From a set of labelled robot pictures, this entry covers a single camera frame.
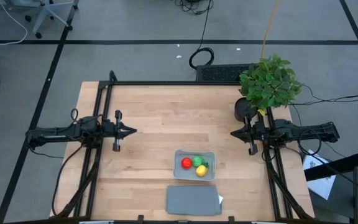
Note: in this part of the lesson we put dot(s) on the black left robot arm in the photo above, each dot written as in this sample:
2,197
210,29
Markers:
57,133

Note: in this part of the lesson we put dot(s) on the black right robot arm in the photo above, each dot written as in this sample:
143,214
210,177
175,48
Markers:
309,132

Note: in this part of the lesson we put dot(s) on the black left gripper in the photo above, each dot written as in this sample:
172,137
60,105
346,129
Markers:
117,130

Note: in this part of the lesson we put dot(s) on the black table clamp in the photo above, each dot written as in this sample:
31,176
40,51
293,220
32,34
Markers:
231,219
140,218

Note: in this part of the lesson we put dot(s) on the grey tupperware container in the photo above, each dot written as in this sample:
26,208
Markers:
179,174

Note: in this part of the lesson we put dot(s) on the yellow toy pineapple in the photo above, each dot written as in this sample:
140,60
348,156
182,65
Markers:
201,170

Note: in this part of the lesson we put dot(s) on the black aluminium table frame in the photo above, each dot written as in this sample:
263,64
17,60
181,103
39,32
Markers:
166,83

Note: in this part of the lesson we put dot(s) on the yellow tape tag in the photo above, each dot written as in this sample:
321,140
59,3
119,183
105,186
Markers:
261,112

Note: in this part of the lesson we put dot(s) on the black mesh box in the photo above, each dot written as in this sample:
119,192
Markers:
219,73

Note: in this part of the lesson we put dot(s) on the white paper sheet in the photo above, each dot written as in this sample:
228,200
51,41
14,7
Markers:
320,183

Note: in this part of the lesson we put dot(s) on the grey tupperware lid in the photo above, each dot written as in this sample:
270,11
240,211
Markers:
193,200

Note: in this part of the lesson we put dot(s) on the green leafy plant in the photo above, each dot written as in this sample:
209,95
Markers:
269,82

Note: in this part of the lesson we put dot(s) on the red toy tomato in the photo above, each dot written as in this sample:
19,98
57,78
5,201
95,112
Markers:
186,163

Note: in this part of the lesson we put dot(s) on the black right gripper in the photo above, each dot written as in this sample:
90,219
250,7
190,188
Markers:
259,132

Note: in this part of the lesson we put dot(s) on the white label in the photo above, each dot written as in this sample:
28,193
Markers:
220,199

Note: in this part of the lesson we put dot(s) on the grey office chair base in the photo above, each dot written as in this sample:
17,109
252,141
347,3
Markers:
45,12

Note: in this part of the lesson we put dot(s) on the black plant pot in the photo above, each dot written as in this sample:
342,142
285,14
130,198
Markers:
242,109

